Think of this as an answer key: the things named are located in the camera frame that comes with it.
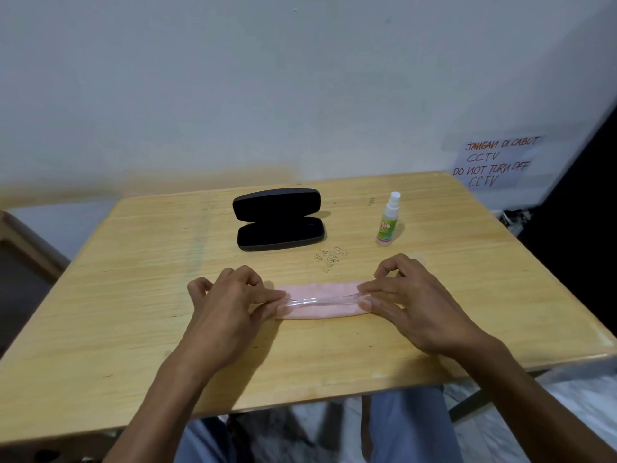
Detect person's right hand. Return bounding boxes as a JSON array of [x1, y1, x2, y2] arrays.
[[357, 254, 498, 358]]

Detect person's left hand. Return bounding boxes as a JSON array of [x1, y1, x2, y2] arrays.
[[176, 265, 287, 377]]

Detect clear frame eyeglasses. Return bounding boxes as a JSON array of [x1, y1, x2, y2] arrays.
[[284, 292, 372, 310]]

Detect pink cleaning cloth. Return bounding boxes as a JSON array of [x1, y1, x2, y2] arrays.
[[276, 282, 374, 320]]

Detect person's left forearm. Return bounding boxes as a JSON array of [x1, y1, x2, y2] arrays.
[[103, 353, 233, 463]]

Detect person's right forearm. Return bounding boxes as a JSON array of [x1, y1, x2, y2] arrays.
[[453, 336, 617, 463]]

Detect small white spray bottle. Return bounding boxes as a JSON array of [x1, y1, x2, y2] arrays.
[[375, 191, 402, 248]]

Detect black open glasses case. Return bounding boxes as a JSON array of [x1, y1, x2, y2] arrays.
[[232, 188, 326, 252]]

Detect person's blue trousers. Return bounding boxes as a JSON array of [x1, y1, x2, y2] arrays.
[[174, 385, 464, 463]]

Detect dark metal table leg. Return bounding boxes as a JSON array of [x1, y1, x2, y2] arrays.
[[448, 368, 550, 425]]

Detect handwritten paper sign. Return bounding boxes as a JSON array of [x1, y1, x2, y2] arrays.
[[443, 134, 548, 191]]

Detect wooden furniture frame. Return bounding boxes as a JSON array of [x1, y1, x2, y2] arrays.
[[0, 210, 71, 285]]

